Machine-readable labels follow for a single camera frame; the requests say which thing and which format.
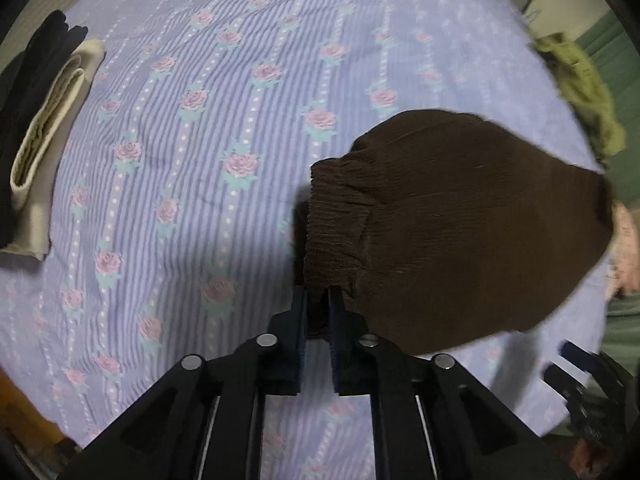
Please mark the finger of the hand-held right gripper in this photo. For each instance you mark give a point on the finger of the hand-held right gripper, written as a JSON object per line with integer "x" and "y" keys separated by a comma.
{"x": 560, "y": 376}
{"x": 575, "y": 350}

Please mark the pink patterned cloth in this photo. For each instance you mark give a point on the pink patterned cloth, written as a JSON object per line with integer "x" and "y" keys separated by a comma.
{"x": 627, "y": 245}

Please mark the folded black pants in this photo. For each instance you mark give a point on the folded black pants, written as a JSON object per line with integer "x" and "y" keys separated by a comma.
{"x": 30, "y": 75}

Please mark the olive green cloth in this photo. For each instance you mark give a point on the olive green cloth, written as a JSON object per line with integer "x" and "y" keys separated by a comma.
{"x": 585, "y": 90}

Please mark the wooden furniture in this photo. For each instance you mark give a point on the wooden furniture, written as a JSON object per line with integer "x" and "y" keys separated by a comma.
{"x": 22, "y": 415}

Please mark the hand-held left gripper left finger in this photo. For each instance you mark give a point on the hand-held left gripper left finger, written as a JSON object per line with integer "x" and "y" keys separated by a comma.
{"x": 301, "y": 345}

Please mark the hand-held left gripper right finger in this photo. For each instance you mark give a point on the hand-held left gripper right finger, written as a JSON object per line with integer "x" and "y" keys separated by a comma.
{"x": 334, "y": 345}

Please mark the purple floral striped bed sheet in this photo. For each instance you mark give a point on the purple floral striped bed sheet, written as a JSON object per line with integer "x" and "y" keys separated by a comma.
{"x": 200, "y": 160}

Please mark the folded beige pants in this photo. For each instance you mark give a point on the folded beige pants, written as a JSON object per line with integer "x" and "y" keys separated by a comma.
{"x": 47, "y": 125}

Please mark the brown pants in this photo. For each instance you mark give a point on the brown pants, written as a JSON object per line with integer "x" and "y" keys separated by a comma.
{"x": 450, "y": 220}

